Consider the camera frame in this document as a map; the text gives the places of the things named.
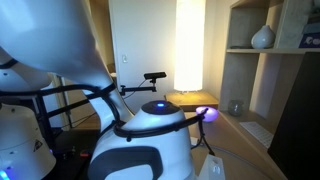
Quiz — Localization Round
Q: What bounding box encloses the tall white floor lamp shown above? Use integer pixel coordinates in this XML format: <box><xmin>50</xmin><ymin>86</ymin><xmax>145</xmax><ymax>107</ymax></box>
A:
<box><xmin>173</xmin><ymin>0</ymin><xmax>207</xmax><ymax>94</ymax></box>

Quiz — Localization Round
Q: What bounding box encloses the glowing bowl lamp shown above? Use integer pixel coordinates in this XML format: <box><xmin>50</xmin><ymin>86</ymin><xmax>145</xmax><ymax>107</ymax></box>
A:
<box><xmin>195</xmin><ymin>105</ymin><xmax>220</xmax><ymax>123</ymax></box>

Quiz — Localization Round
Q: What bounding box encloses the white flat adapter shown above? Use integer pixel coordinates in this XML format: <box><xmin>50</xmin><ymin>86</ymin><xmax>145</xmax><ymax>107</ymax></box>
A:
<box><xmin>190</xmin><ymin>135</ymin><xmax>200</xmax><ymax>147</ymax></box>

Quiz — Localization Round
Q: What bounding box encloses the clear glass bowl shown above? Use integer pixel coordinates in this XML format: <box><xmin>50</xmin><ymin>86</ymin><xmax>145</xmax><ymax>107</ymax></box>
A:
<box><xmin>227</xmin><ymin>99</ymin><xmax>245</xmax><ymax>118</ymax></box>

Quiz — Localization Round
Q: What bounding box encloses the wooden desk hutch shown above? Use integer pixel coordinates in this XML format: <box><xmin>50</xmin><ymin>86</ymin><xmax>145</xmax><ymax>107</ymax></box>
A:
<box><xmin>218</xmin><ymin>0</ymin><xmax>320</xmax><ymax>134</ymax></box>

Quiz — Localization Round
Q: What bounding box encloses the flat grey dish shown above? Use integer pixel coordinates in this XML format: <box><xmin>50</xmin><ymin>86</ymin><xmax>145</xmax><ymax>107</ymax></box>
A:
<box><xmin>229</xmin><ymin>44</ymin><xmax>253</xmax><ymax>50</ymax></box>

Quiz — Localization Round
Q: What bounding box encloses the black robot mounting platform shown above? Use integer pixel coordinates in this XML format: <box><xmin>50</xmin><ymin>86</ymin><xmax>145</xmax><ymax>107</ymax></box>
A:
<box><xmin>49</xmin><ymin>128</ymin><xmax>101</xmax><ymax>180</ymax></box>

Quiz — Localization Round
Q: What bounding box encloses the white keyboard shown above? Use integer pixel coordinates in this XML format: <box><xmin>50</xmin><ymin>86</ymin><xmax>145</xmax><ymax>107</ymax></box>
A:
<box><xmin>238</xmin><ymin>120</ymin><xmax>275</xmax><ymax>150</ymax></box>

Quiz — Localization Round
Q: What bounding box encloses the white ceramic vase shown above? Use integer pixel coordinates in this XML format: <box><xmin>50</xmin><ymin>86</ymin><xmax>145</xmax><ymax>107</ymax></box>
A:
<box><xmin>250</xmin><ymin>24</ymin><xmax>277</xmax><ymax>50</ymax></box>

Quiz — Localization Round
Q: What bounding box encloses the pale marble board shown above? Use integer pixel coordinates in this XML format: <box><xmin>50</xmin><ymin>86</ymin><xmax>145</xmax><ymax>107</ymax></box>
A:
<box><xmin>274</xmin><ymin>0</ymin><xmax>316</xmax><ymax>49</ymax></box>

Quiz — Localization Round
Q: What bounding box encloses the blue box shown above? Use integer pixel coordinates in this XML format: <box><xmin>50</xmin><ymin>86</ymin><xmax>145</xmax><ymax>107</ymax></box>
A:
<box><xmin>298</xmin><ymin>13</ymin><xmax>320</xmax><ymax>49</ymax></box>

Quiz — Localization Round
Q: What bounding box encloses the black bar camera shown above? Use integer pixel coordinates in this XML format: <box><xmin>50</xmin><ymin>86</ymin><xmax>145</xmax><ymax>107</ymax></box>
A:
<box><xmin>143</xmin><ymin>71</ymin><xmax>168</xmax><ymax>81</ymax></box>

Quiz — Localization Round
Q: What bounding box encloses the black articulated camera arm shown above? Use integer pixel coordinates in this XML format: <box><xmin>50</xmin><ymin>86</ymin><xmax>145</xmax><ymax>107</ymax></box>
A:
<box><xmin>33</xmin><ymin>78</ymin><xmax>158</xmax><ymax>149</ymax></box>

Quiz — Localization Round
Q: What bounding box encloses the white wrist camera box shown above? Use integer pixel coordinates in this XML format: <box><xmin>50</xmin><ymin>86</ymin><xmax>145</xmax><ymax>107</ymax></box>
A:
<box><xmin>197</xmin><ymin>153</ymin><xmax>227</xmax><ymax>180</ymax></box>

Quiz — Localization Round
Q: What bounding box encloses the black clamp orange handle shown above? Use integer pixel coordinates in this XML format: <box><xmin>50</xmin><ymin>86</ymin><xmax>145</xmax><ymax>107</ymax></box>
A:
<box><xmin>79</xmin><ymin>150</ymin><xmax>92</xmax><ymax>159</ymax></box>

